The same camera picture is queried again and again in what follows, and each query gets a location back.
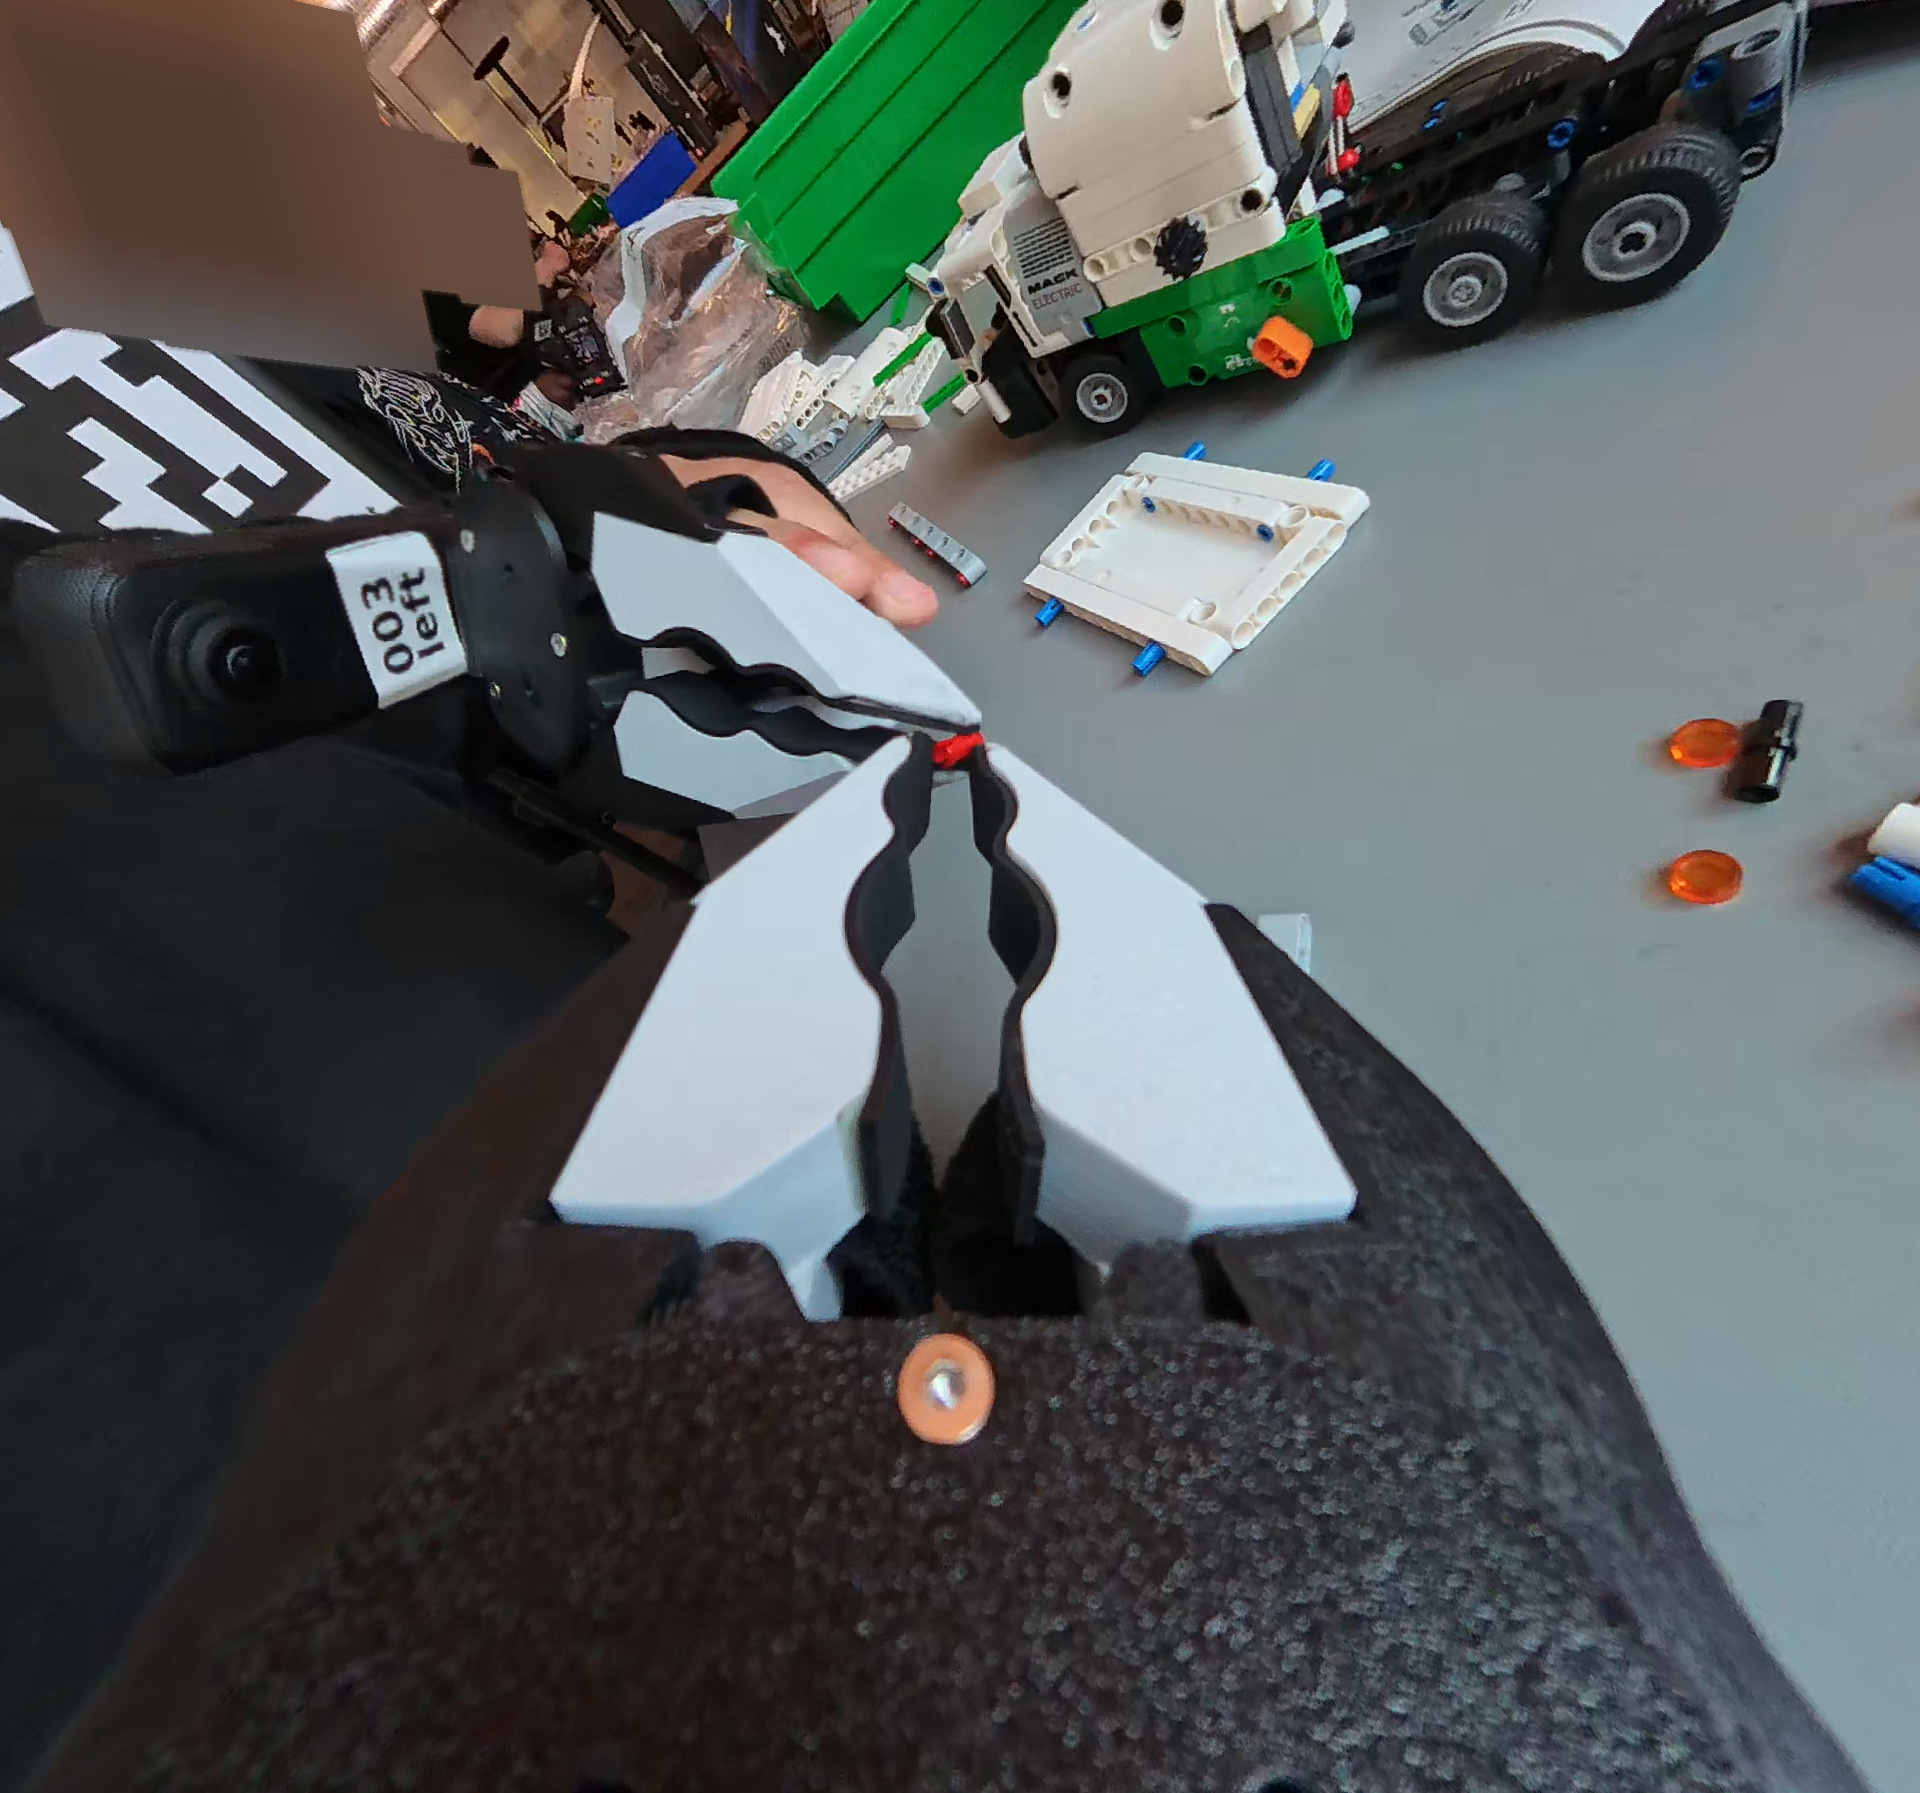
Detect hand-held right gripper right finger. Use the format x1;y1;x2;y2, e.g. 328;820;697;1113
967;748;1360;1283

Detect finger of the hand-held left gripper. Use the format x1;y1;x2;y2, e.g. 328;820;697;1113
590;509;991;745
619;671;911;839

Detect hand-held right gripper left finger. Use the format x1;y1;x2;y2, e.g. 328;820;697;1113
551;745;922;1318

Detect grey lego beam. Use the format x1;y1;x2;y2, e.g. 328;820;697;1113
891;501;998;585

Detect pile of white lego beams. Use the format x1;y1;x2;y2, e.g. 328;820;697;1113
735;320;978;501

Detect white green lego truck model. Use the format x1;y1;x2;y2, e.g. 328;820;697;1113
904;0;1822;441

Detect pile of small lego pins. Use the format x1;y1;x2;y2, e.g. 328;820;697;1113
1661;691;1920;937

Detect person's left hand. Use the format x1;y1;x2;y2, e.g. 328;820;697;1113
664;453;943;631

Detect clear plastic bag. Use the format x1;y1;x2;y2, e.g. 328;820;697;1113
581;193;807;433

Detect black-white marker sign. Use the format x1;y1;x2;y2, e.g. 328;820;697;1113
0;228;378;534

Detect nested green plastic bins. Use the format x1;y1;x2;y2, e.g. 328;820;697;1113
713;0;1153;329

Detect white lego panel frame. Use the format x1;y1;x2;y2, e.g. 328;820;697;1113
1028;441;1374;681

